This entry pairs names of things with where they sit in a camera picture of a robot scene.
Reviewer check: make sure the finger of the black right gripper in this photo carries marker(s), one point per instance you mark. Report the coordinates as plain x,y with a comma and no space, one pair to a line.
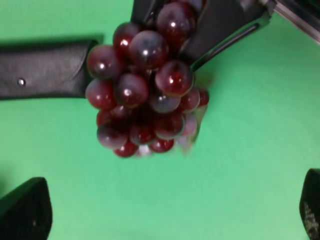
145,12
221,24

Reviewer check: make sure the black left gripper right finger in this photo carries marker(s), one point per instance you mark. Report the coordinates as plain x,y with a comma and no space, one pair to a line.
309,205

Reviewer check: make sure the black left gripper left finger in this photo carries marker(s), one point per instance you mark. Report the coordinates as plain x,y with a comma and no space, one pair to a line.
26,212

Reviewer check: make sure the red artificial grape bunch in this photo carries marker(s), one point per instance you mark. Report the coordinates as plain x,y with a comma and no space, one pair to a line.
146,97

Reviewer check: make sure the black glasses case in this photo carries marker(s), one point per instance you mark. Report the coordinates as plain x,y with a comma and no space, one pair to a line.
45,69

